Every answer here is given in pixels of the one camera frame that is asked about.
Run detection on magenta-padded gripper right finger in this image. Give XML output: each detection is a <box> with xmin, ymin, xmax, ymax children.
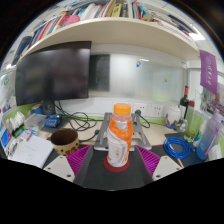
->
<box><xmin>134</xmin><ymin>144</ymin><xmax>183</xmax><ymax>186</ymax></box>

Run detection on clear plastic box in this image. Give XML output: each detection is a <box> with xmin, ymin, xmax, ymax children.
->
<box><xmin>23</xmin><ymin>113</ymin><xmax>47</xmax><ymax>132</ymax></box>

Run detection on large black desk mat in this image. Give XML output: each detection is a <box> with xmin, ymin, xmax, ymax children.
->
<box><xmin>42</xmin><ymin>132</ymin><xmax>204</xmax><ymax>192</ymax></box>

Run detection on black monitor cables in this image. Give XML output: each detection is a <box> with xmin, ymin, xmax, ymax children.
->
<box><xmin>53</xmin><ymin>100</ymin><xmax>103</xmax><ymax>143</ymax></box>

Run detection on flat round red coaster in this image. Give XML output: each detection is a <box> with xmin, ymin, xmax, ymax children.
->
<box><xmin>103</xmin><ymin>154</ymin><xmax>131</xmax><ymax>173</ymax></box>

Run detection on translucent purple water bottle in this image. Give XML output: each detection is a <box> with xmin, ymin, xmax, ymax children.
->
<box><xmin>195</xmin><ymin>111</ymin><xmax>224</xmax><ymax>161</ymax></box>

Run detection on open white notebook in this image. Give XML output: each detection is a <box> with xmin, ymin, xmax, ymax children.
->
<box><xmin>9</xmin><ymin>133</ymin><xmax>55</xmax><ymax>169</ymax></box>

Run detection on white round container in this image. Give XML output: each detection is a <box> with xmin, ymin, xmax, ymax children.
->
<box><xmin>165</xmin><ymin>104</ymin><xmax>183</xmax><ymax>129</ymax></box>

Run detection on patterned yellow red cup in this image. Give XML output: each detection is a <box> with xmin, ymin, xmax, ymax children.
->
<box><xmin>49</xmin><ymin>128</ymin><xmax>80</xmax><ymax>157</ymax></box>

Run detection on black computer monitor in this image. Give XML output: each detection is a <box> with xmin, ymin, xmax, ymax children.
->
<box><xmin>14</xmin><ymin>41</ymin><xmax>93</xmax><ymax>116</ymax></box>

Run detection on framed group photo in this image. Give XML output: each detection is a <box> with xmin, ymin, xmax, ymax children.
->
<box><xmin>203</xmin><ymin>94</ymin><xmax>224</xmax><ymax>118</ymax></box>

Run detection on clear tall glass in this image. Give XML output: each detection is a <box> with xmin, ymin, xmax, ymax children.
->
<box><xmin>183</xmin><ymin>99</ymin><xmax>198</xmax><ymax>144</ymax></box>

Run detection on orange drink bottle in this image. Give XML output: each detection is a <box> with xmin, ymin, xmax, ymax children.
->
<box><xmin>106</xmin><ymin>102</ymin><xmax>134</xmax><ymax>168</ymax></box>

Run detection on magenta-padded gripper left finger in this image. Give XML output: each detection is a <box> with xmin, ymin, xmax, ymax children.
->
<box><xmin>43</xmin><ymin>144</ymin><xmax>96</xmax><ymax>187</ymax></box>

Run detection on purple hanging banner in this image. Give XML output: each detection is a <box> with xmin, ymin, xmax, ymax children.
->
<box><xmin>199</xmin><ymin>49</ymin><xmax>219</xmax><ymax>96</ymax></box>

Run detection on rectangular ceiling light panel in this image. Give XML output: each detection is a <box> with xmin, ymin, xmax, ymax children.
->
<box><xmin>189</xmin><ymin>25</ymin><xmax>206</xmax><ymax>42</ymax></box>

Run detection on white shelf with books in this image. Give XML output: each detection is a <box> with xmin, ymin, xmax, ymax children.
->
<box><xmin>9</xmin><ymin>0</ymin><xmax>208</xmax><ymax>68</ymax></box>

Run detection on dark wine bottle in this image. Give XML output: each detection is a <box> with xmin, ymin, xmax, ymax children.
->
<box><xmin>179</xmin><ymin>85</ymin><xmax>190</xmax><ymax>121</ymax></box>

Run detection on white wall socket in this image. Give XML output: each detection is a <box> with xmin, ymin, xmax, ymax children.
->
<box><xmin>150</xmin><ymin>103</ymin><xmax>165</xmax><ymax>118</ymax></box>
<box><xmin>133</xmin><ymin>102</ymin><xmax>148</xmax><ymax>117</ymax></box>

